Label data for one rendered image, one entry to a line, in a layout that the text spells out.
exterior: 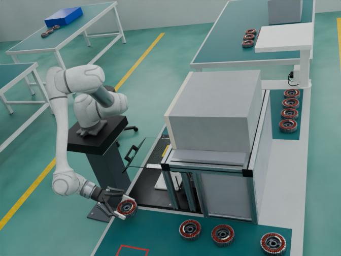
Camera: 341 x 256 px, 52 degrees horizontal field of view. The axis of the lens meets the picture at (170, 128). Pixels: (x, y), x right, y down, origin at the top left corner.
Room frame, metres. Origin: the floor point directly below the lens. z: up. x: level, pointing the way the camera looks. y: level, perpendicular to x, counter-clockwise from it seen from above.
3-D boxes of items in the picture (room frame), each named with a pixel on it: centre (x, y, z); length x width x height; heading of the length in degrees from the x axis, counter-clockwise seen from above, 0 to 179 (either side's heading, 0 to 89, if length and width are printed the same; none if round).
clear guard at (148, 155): (1.47, 0.11, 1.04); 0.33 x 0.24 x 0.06; 62
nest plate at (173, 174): (1.55, 0.08, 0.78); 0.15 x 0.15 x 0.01; 62
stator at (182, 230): (1.16, 0.03, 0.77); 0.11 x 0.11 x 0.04
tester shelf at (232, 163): (1.51, -0.26, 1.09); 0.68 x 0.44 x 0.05; 152
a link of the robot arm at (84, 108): (2.28, 0.56, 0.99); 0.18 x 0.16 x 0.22; 86
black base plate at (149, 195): (1.65, 0.01, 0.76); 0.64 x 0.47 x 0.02; 152
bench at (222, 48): (3.67, -1.25, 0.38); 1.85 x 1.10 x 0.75; 152
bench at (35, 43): (5.70, 1.18, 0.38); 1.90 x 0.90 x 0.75; 152
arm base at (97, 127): (2.26, 0.59, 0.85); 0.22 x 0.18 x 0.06; 149
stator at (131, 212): (1.37, 0.34, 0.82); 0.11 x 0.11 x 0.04
